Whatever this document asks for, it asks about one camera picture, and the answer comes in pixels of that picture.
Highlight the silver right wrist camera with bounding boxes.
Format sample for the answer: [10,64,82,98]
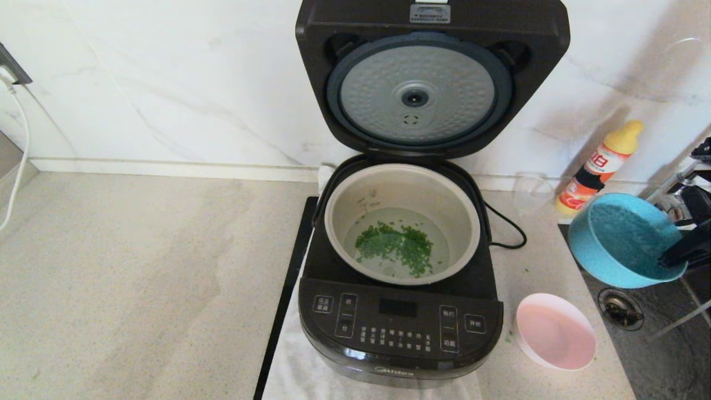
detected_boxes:
[679,185,711,224]

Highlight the teal round bin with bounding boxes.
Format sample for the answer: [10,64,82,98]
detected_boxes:
[568,193,688,289]

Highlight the black flat strip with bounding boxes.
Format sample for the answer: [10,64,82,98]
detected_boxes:
[253,196,319,400]

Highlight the white cloth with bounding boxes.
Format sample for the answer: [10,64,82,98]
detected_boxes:
[262,164,484,400]

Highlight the white round bowl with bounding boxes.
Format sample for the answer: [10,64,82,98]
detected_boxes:
[514,293,598,371]

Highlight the chrome faucet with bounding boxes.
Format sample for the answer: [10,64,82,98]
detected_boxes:
[644,161,698,223]

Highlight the clear plastic measuring cup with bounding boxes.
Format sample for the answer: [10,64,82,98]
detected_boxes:
[513,172,556,214]

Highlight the grey rice cooker inner pot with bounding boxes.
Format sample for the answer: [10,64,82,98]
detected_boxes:
[324,163,482,286]

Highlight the white power cable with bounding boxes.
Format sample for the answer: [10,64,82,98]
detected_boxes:
[0,67,32,234]

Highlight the chopped green vegetables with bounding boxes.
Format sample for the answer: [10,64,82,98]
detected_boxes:
[354,221,435,278]

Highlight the black rice cooker lid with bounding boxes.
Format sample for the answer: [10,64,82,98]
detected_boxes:
[295,0,572,161]

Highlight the grey wall socket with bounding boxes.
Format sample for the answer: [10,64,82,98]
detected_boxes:
[0,42,33,87]

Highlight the metal sink drain strainer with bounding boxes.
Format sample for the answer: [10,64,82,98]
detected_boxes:
[598,288,646,332]

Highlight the black Midea rice cooker body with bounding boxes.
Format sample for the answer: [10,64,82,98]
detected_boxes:
[298,156,504,389]

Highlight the black power cable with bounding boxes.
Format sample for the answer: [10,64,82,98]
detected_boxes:
[483,201,527,249]

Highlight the orange yellow detergent bottle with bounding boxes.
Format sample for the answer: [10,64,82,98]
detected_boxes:
[554,120,645,216]

